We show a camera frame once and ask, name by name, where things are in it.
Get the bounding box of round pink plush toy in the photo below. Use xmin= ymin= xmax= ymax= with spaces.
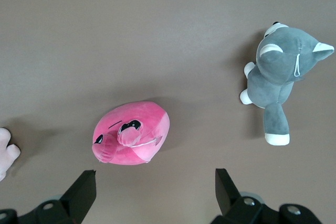
xmin=91 ymin=100 xmax=170 ymax=166

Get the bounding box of grey white husky plush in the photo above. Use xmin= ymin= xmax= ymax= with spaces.
xmin=239 ymin=21 xmax=335 ymax=146

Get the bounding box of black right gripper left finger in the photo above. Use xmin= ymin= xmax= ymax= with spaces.
xmin=18 ymin=169 xmax=97 ymax=224

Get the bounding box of pale pink plush animal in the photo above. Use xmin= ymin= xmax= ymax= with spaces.
xmin=0 ymin=127 xmax=22 ymax=182

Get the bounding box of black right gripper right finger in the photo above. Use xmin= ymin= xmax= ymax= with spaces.
xmin=212 ymin=168 xmax=279 ymax=224

